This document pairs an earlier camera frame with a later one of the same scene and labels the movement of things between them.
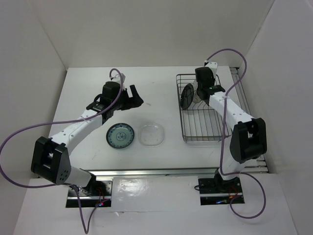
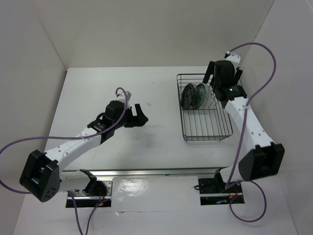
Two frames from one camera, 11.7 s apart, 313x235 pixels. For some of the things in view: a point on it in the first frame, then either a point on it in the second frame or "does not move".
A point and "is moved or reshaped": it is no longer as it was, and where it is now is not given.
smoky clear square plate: (196, 99) is moved or reshaped
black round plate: (187, 96) does not move
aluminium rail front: (151, 172) does not move
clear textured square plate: (150, 135) is moved or reshaped
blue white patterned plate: (120, 135) -> (200, 96)
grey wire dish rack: (200, 121) does not move
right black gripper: (212, 78) -> (210, 70)
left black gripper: (137, 100) -> (138, 120)
